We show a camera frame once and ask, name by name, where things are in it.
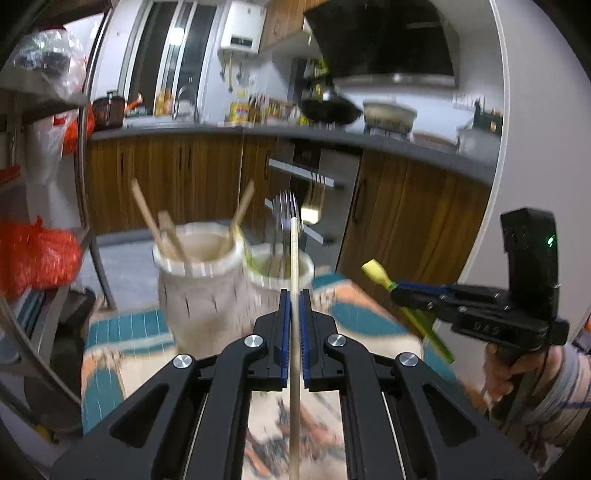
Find light wooden chopstick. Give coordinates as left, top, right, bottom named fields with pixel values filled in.
left=288, top=217, right=301, bottom=480

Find yellow green plastic spoon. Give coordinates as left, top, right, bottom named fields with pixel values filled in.
left=362, top=259, right=455, bottom=364

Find silver steel fork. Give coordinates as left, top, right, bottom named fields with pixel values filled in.
left=269, top=190, right=301, bottom=279

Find kitchen faucet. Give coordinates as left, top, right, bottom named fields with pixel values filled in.
left=172, top=83, right=200, bottom=123

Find person's right hand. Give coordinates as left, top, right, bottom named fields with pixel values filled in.
left=484, top=344, right=564, bottom=405

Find white ceramic double utensil holder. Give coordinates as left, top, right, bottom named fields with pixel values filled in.
left=152, top=222, right=290, bottom=359

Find wooden base cabinets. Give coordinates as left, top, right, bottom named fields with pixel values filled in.
left=85, top=133, right=491, bottom=306

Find built-in steel oven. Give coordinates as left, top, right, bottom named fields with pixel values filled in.
left=263, top=139, right=362, bottom=270

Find printed horse table mat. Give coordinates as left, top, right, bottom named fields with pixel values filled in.
left=81, top=276, right=455, bottom=479

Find white ceramic pot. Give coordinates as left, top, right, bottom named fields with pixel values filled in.
left=363, top=100, right=418, bottom=135

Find black wok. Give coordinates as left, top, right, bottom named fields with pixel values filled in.
left=298, top=89, right=362, bottom=126

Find yellow tin can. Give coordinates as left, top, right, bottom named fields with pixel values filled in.
left=228, top=100, right=250, bottom=122

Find metal shelving rack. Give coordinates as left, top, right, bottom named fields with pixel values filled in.
left=0, top=68, right=119, bottom=416

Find red plastic bag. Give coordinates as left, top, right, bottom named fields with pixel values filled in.
left=0, top=217, right=82, bottom=301

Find black range hood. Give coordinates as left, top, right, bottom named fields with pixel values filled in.
left=304, top=1, right=460, bottom=88

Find dark rice cooker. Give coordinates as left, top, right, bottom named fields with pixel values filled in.
left=92, top=90, right=126, bottom=131

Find white water heater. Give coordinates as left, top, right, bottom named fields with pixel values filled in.
left=219, top=1, right=266, bottom=55

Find white plastic bag hanging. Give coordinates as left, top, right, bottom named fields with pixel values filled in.
left=25, top=110, right=78, bottom=185

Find clear plastic bag on shelf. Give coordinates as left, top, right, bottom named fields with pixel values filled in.
left=8, top=28, right=86, bottom=99

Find wooden wall cabinets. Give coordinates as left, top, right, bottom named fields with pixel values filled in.
left=259, top=0, right=325, bottom=51

